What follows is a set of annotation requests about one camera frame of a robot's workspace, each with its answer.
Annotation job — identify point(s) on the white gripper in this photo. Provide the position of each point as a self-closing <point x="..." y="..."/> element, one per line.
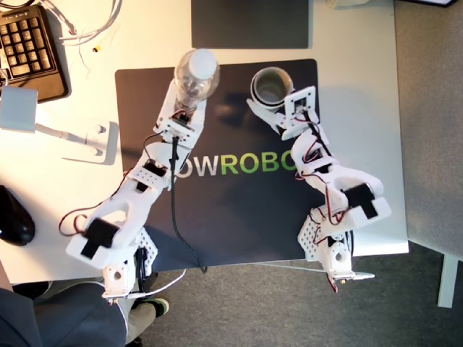
<point x="269" y="118"/>
<point x="198" y="119"/>

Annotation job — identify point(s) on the beige ribbed cup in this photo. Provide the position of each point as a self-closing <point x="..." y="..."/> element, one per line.
<point x="271" y="88"/>

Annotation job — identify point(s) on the clear plastic water bottle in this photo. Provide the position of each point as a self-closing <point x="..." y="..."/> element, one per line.
<point x="202" y="65"/>

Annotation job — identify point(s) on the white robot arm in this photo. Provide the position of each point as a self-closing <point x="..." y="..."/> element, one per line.
<point x="137" y="202"/>
<point x="358" y="177"/>

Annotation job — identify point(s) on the plain dark grey mat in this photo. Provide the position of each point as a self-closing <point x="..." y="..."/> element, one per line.
<point x="253" y="21"/>

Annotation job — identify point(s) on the black mat with green logo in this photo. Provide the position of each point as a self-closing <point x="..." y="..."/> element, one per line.
<point x="235" y="217"/>

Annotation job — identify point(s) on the white stand with box head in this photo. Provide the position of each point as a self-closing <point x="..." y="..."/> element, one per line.
<point x="18" y="108"/>

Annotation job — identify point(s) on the black keyboard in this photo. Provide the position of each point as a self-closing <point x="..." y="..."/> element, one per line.
<point x="25" y="47"/>

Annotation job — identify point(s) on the black and green shoe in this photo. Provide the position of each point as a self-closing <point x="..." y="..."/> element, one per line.
<point x="155" y="305"/>

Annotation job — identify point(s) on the black computer mouse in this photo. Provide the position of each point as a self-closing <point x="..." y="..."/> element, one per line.
<point x="14" y="220"/>

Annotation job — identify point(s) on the beige trouser leg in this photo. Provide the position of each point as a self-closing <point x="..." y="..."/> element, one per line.
<point x="141" y="325"/>

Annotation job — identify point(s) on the person's grey garment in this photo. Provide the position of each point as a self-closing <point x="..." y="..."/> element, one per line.
<point x="72" y="318"/>

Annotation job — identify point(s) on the white table leg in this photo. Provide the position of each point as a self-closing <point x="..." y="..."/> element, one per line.
<point x="446" y="282"/>

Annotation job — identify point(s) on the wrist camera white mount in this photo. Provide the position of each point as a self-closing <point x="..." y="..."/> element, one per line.
<point x="177" y="124"/>
<point x="300" y="103"/>

